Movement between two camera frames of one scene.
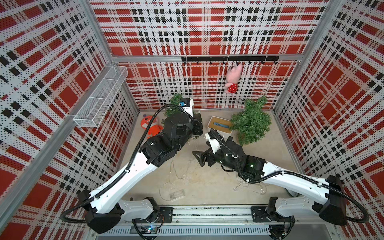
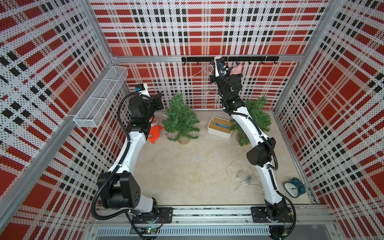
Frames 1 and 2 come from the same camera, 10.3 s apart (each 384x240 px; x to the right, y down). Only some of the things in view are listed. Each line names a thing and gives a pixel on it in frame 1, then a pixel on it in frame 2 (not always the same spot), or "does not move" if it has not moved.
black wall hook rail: (230, 58) does not move
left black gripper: (196, 123) to (157, 101)
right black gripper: (209, 154) to (214, 77)
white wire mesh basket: (91, 114) does not move
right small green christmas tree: (250, 124) does not move
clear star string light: (171, 191) to (213, 89)
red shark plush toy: (154, 128) does not move
